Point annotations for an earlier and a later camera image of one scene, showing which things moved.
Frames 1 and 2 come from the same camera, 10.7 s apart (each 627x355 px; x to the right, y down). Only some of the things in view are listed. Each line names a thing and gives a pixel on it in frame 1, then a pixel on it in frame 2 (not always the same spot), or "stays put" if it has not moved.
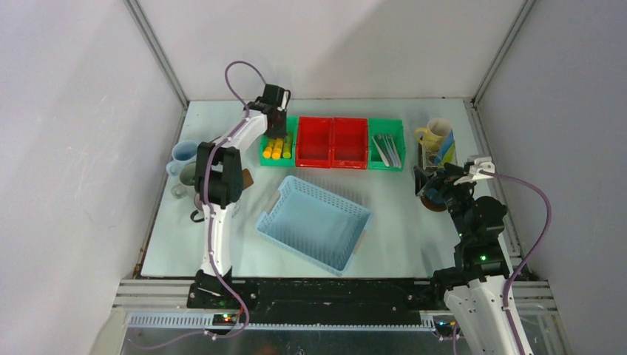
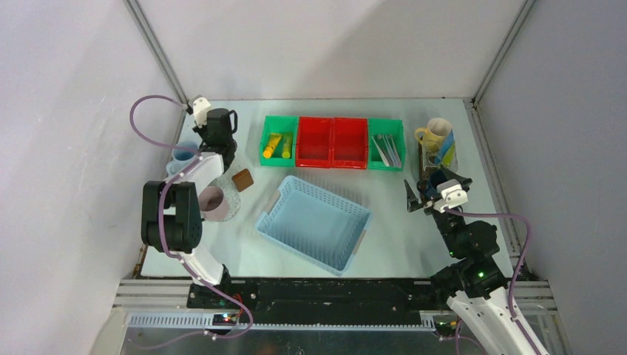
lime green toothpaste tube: x=449 y=157 stays put
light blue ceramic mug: x=183 y=152 stays put
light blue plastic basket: x=316 y=224 stays put
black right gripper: x=447 y=183 -> x=412 y=201
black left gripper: x=281 y=132 -> x=200 y=131
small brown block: x=247 y=180 stays put
